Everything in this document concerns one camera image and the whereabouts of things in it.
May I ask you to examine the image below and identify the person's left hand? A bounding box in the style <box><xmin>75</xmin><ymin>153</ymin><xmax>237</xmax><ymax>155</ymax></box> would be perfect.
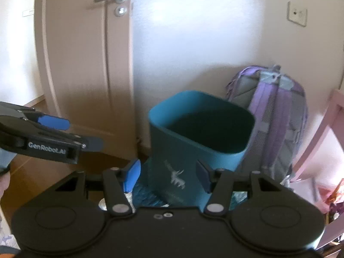
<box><xmin>0</xmin><ymin>172</ymin><xmax>12</xmax><ymax>203</ymax></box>

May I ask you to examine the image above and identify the purple grey backpack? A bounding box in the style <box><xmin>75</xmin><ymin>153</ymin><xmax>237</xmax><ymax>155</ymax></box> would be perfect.
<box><xmin>225</xmin><ymin>65</ymin><xmax>308</xmax><ymax>187</ymax></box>

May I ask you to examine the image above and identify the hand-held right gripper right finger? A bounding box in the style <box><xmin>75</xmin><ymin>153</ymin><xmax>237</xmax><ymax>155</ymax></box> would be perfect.
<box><xmin>196</xmin><ymin>160</ymin><xmax>289</xmax><ymax>217</ymax></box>

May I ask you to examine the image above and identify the teal plastic waste bin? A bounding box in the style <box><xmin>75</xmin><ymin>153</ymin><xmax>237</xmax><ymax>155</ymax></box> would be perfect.
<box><xmin>148</xmin><ymin>91</ymin><xmax>255</xmax><ymax>207</ymax></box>

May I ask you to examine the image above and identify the beige door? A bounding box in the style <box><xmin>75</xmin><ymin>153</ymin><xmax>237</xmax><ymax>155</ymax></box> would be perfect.
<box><xmin>34</xmin><ymin>0</ymin><xmax>136</xmax><ymax>152</ymax></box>

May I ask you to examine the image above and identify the teal plastic bag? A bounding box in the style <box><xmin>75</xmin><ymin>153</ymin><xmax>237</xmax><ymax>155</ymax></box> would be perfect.
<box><xmin>131</xmin><ymin>179</ymin><xmax>250</xmax><ymax>209</ymax></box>

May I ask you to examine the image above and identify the white wall socket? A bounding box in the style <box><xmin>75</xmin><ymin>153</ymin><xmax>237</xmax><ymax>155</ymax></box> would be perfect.
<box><xmin>287</xmin><ymin>1</ymin><xmax>308</xmax><ymax>28</ymax></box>

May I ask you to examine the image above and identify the crumpled silver foil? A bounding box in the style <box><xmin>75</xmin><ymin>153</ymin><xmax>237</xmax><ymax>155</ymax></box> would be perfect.
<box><xmin>98</xmin><ymin>192</ymin><xmax>135</xmax><ymax>212</ymax></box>

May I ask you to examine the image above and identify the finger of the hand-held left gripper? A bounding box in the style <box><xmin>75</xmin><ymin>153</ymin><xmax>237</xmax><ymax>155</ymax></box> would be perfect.
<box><xmin>38</xmin><ymin>129</ymin><xmax>104</xmax><ymax>151</ymax></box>
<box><xmin>0</xmin><ymin>101</ymin><xmax>70</xmax><ymax>134</ymax></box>

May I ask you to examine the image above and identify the purple patterned cloth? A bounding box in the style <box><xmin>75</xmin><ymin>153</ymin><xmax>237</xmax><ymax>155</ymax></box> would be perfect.
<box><xmin>0</xmin><ymin>212</ymin><xmax>21</xmax><ymax>251</ymax></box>

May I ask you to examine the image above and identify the colourful packets pile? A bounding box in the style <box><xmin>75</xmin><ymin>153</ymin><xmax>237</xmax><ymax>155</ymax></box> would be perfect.
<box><xmin>321</xmin><ymin>179</ymin><xmax>344</xmax><ymax>222</ymax></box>

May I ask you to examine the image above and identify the pink wooden chair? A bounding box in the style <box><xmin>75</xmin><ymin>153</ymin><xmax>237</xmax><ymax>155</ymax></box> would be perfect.
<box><xmin>291</xmin><ymin>90</ymin><xmax>344</xmax><ymax>213</ymax></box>

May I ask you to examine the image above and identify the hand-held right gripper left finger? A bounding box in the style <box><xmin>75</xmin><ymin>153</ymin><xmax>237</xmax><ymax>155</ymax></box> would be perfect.
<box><xmin>54</xmin><ymin>159</ymin><xmax>141</xmax><ymax>217</ymax></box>

